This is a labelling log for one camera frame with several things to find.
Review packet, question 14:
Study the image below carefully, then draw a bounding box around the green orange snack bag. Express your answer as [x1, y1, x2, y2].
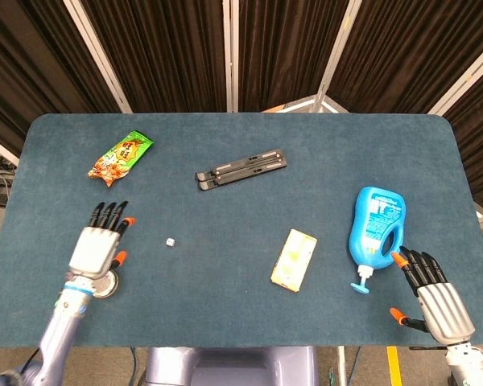
[87, 129, 155, 189]

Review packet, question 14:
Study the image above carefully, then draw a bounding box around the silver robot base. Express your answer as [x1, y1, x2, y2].
[144, 345, 319, 386]

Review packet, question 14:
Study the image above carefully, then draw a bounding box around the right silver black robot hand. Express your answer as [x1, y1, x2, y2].
[389, 245, 477, 347]

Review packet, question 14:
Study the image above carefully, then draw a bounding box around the black folding screen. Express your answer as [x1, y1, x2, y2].
[0, 0, 483, 214]

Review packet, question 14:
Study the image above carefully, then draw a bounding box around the blue felt table cover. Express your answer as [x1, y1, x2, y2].
[0, 113, 483, 349]

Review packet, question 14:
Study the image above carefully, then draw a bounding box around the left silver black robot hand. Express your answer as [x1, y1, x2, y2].
[67, 200, 136, 301]

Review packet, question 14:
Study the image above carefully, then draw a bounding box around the blue detergent bottle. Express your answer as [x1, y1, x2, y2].
[348, 186, 407, 296]

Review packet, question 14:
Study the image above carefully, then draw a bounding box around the black folding stand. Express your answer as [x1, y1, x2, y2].
[195, 148, 288, 192]

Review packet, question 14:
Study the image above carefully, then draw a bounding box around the yellow white flat box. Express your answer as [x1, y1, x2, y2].
[270, 228, 318, 293]

